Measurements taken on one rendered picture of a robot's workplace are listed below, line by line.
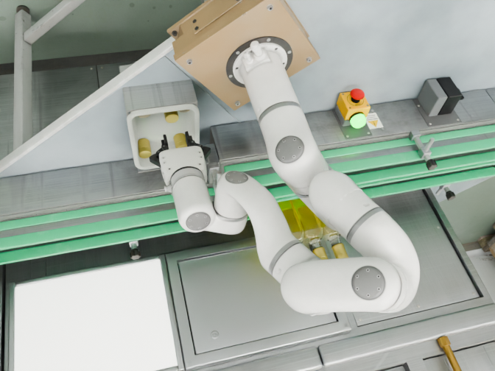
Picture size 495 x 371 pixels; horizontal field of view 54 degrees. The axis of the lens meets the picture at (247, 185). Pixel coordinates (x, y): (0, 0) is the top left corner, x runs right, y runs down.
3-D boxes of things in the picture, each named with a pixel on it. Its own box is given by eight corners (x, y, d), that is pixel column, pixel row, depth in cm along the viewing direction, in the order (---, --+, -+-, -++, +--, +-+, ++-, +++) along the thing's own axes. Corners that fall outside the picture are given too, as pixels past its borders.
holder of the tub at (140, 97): (134, 157, 140) (138, 179, 136) (121, 87, 118) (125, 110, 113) (193, 149, 144) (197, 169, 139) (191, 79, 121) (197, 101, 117)
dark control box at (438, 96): (415, 97, 150) (428, 117, 146) (426, 78, 144) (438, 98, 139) (439, 94, 152) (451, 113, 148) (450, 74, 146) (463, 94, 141)
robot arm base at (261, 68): (218, 51, 103) (237, 107, 95) (272, 23, 100) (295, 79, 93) (244, 90, 116) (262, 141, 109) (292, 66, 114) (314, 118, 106)
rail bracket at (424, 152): (404, 135, 143) (424, 171, 136) (413, 118, 137) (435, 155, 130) (416, 134, 144) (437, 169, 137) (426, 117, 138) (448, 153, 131)
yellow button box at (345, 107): (333, 108, 145) (342, 126, 141) (339, 90, 139) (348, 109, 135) (355, 105, 146) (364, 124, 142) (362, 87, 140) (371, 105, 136)
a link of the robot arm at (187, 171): (167, 206, 106) (166, 197, 108) (207, 199, 108) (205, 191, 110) (163, 179, 101) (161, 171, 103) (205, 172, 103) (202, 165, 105)
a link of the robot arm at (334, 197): (380, 199, 83) (392, 225, 97) (293, 120, 96) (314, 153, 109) (339, 236, 84) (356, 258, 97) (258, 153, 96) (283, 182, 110)
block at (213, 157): (201, 165, 140) (206, 185, 137) (201, 144, 133) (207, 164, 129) (213, 163, 141) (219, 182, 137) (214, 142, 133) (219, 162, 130)
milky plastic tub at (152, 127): (132, 146, 136) (135, 171, 131) (121, 87, 117) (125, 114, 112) (193, 138, 139) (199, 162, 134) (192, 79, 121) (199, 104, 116)
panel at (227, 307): (12, 286, 137) (10, 414, 119) (8, 282, 134) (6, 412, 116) (311, 230, 156) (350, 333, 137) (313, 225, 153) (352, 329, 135)
